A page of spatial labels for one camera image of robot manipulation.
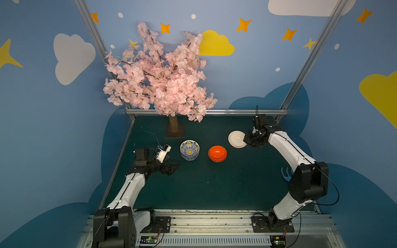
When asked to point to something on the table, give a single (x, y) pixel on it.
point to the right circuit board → (278, 241)
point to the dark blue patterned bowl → (190, 155)
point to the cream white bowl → (235, 139)
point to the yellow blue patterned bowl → (189, 148)
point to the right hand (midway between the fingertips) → (247, 139)
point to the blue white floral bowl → (187, 157)
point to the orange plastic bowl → (217, 153)
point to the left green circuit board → (149, 239)
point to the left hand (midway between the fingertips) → (172, 158)
